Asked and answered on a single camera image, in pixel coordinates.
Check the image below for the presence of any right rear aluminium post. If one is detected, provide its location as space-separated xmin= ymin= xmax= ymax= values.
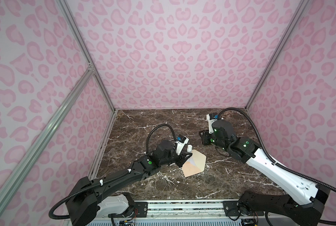
xmin=245 ymin=0 xmax=312 ymax=112

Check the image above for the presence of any left rear aluminium post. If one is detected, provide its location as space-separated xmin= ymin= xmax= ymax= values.
xmin=56 ymin=0 xmax=116 ymax=113

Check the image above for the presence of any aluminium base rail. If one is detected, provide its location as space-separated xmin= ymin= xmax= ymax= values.
xmin=63 ymin=199 xmax=270 ymax=226

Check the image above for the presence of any aluminium frame diagonal bar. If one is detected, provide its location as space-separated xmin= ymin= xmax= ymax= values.
xmin=0 ymin=69 xmax=95 ymax=217

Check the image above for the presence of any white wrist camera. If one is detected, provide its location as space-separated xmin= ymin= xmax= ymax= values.
xmin=206 ymin=113 xmax=218 ymax=134
xmin=175 ymin=135 xmax=189 ymax=155

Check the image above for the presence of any white glue stick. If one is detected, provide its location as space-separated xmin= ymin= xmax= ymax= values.
xmin=186 ymin=145 xmax=193 ymax=153

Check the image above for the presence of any pink envelope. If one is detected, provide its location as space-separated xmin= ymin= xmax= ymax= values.
xmin=182 ymin=150 xmax=207 ymax=178

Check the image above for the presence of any aluminium post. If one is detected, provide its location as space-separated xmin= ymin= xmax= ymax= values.
xmin=56 ymin=0 xmax=116 ymax=113
xmin=245 ymin=0 xmax=312 ymax=112

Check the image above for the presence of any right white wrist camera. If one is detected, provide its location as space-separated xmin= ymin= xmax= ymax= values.
xmin=206 ymin=113 xmax=218 ymax=134

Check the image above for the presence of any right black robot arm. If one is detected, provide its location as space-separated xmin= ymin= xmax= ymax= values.
xmin=200 ymin=119 xmax=330 ymax=226

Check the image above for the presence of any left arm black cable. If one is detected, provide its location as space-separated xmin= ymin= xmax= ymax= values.
xmin=48 ymin=123 xmax=177 ymax=220

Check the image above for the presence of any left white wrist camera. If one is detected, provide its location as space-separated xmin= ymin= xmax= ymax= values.
xmin=175 ymin=135 xmax=189 ymax=155

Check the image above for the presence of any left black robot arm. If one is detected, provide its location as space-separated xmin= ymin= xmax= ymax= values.
xmin=65 ymin=140 xmax=193 ymax=226

